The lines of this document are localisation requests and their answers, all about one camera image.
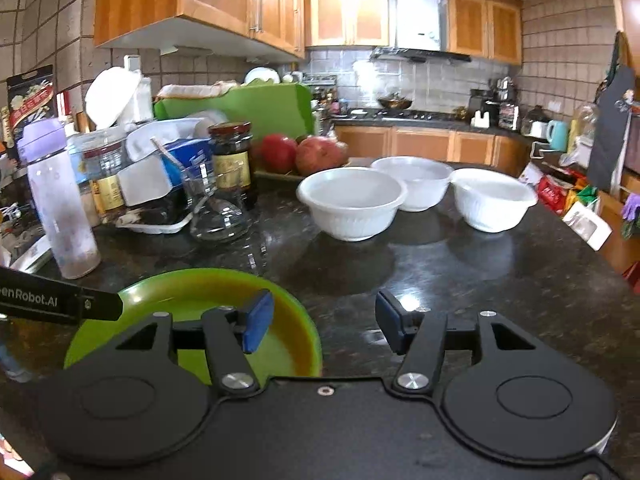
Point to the gas stove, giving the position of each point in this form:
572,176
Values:
425,116

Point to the white water heater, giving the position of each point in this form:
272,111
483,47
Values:
417,22

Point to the dark apron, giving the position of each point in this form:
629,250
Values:
612,125

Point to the clear jar yellow label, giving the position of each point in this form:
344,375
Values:
102,180

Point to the purple lid water bottle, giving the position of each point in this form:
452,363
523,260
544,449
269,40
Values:
62,210

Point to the wok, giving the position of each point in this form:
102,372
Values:
395,103

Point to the row of condiment bottles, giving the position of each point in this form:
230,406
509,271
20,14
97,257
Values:
330,102

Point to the range hood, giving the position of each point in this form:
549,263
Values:
420,54

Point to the teal kettle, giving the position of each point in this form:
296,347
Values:
557,136

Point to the red snack bag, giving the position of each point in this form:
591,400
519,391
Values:
557,192

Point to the metal spoon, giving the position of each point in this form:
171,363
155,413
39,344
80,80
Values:
167,156

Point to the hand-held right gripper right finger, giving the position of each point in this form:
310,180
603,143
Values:
387,320

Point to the wooden base cabinets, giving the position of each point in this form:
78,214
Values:
425,145

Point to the dark sauce jar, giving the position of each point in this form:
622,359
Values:
232,165

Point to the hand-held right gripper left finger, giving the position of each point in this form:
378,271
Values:
257,320

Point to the blue tissue pack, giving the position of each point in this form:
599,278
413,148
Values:
195,152

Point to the amber glass pot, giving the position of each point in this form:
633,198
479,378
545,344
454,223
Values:
461,111

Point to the white base cooking pot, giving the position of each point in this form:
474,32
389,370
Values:
535,122

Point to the white towel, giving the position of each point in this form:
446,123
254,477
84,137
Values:
195,90

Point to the green plate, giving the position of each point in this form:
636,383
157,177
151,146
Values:
200,295

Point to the white rice cooker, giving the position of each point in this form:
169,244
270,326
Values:
292,77

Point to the tall wooden cabinet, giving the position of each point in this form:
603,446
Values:
627,5

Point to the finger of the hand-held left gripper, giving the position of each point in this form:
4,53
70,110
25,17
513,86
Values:
102,305

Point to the white dish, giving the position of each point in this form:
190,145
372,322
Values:
207,121

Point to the green cutting board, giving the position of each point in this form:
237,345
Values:
260,107

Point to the white window box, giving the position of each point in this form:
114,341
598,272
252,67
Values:
587,225

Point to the white bowl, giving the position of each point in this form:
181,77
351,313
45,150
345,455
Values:
350,200
492,200
415,180

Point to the red cap white bottle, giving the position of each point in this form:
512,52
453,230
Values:
65,110

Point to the stainless steel pot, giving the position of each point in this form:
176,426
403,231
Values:
506,90

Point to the clear glass beaker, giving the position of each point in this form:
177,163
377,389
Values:
215,210

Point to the white plastic bag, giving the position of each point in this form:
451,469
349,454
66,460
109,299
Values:
150,135

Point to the beige fruit tray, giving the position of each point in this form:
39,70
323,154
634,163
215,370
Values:
280,175

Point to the black kitchen appliance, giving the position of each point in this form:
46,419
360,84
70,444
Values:
484,107

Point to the white tray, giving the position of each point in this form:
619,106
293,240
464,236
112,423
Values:
155,225

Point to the white wall socket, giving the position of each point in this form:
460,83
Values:
132,62

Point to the streaked red apple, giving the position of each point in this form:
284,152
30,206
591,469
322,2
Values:
320,156

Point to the purple rubber gloves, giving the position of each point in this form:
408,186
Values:
631,209

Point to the black tea package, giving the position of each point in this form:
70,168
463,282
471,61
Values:
30,95

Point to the glass jar appliance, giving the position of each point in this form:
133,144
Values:
509,117

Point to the white plate in rack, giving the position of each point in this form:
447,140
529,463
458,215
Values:
261,76

